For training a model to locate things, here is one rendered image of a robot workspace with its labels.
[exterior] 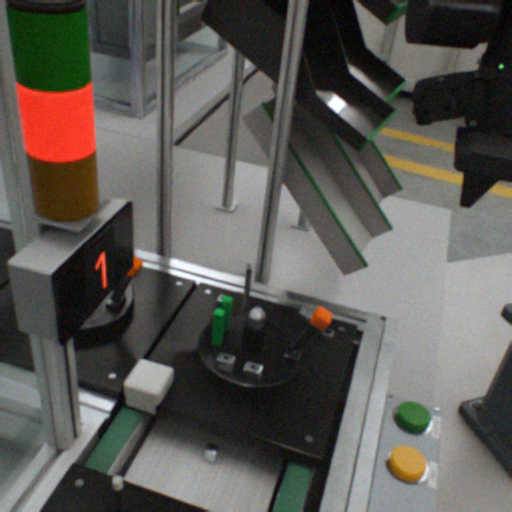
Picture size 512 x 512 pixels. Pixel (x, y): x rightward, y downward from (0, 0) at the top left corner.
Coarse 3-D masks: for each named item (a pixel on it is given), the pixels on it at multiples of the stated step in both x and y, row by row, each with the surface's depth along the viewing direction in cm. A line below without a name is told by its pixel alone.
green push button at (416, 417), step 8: (400, 408) 72; (408, 408) 72; (416, 408) 72; (424, 408) 72; (400, 416) 71; (408, 416) 71; (416, 416) 71; (424, 416) 71; (400, 424) 71; (408, 424) 70; (416, 424) 70; (424, 424) 70; (416, 432) 70
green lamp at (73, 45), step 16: (16, 16) 37; (32, 16) 37; (48, 16) 37; (64, 16) 37; (80, 16) 38; (16, 32) 38; (32, 32) 37; (48, 32) 37; (64, 32) 38; (80, 32) 39; (16, 48) 38; (32, 48) 38; (48, 48) 38; (64, 48) 38; (80, 48) 39; (16, 64) 39; (32, 64) 38; (48, 64) 38; (64, 64) 39; (80, 64) 40; (16, 80) 40; (32, 80) 39; (48, 80) 39; (64, 80) 39; (80, 80) 40
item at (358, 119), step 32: (224, 0) 77; (256, 0) 75; (288, 0) 86; (224, 32) 80; (256, 32) 77; (320, 32) 86; (256, 64) 80; (320, 64) 89; (320, 96) 83; (352, 96) 88; (352, 128) 78
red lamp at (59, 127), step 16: (32, 96) 40; (48, 96) 40; (64, 96) 40; (80, 96) 41; (32, 112) 40; (48, 112) 40; (64, 112) 40; (80, 112) 41; (32, 128) 41; (48, 128) 41; (64, 128) 41; (80, 128) 42; (32, 144) 42; (48, 144) 42; (64, 144) 42; (80, 144) 42; (48, 160) 42; (64, 160) 42
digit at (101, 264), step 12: (108, 240) 50; (96, 252) 48; (108, 252) 50; (84, 264) 47; (96, 264) 49; (108, 264) 51; (96, 276) 49; (108, 276) 52; (96, 288) 50; (108, 288) 52; (96, 300) 51
